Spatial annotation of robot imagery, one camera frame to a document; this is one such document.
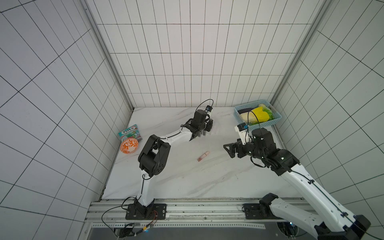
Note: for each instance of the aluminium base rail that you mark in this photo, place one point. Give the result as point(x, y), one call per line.
point(183, 213)

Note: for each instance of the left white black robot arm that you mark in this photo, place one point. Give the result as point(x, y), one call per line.
point(153, 159)

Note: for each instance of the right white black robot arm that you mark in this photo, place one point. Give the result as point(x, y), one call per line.
point(332, 221)

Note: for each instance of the orange white patterned bowl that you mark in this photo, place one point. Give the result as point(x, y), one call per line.
point(129, 146)

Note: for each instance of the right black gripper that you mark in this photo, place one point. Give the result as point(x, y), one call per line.
point(237, 148)

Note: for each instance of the yellow green toy cabbage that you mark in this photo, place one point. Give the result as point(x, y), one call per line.
point(258, 115)

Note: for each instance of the teal mint candy bag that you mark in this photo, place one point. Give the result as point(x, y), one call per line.
point(131, 132)

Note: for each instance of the clear acrylic lipstick organizer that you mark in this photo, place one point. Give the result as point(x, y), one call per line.
point(214, 131)

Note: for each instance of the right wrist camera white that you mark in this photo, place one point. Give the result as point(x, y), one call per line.
point(243, 131)

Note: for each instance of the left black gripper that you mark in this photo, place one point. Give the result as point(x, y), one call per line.
point(210, 124)

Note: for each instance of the blue plastic basket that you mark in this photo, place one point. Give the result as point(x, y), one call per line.
point(253, 105)

